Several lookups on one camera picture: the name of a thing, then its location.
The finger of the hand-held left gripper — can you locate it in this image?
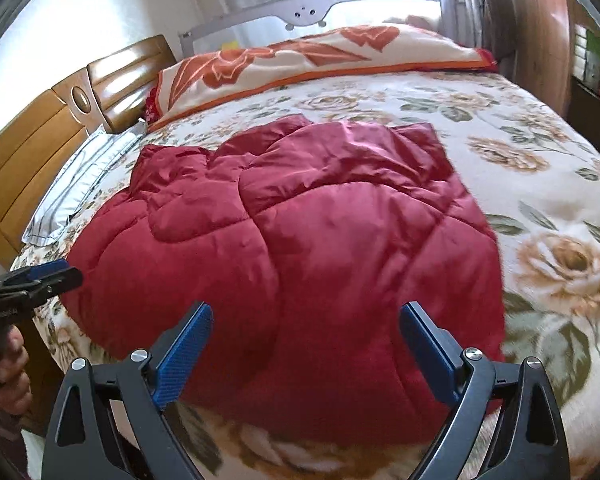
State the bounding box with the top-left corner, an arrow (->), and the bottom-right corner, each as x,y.
25,266 -> 84,306
0,259 -> 70,287

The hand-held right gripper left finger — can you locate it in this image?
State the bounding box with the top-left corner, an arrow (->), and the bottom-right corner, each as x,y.
40,301 -> 215,480

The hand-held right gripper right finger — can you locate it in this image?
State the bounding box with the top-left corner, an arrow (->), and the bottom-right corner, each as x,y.
399,301 -> 573,480

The red down jacket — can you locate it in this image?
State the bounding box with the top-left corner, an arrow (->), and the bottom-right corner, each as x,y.
60,115 -> 506,448

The person's left forearm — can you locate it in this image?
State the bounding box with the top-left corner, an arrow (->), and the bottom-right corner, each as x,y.
0,405 -> 46,480

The person's left hand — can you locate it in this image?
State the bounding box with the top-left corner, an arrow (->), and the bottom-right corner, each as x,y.
0,327 -> 33,416

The striped grey pillow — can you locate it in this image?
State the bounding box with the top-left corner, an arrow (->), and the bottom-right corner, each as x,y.
22,125 -> 148,247

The wooden headboard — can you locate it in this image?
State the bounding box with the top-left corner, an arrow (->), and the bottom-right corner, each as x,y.
0,34 -> 178,261

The floral bedspread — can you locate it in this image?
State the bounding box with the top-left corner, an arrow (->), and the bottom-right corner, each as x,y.
10,67 -> 600,480

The orange and white folded blanket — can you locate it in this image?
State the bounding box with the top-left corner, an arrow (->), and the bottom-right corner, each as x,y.
147,24 -> 498,128

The dark shelf with small goods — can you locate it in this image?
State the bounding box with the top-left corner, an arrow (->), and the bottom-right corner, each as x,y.
570,20 -> 600,156

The wooden wardrobe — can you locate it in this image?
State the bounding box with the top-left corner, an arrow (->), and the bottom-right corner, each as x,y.
505,0 -> 578,106

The grey bed guard rail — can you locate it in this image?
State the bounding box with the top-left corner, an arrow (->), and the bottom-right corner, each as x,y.
177,0 -> 453,56

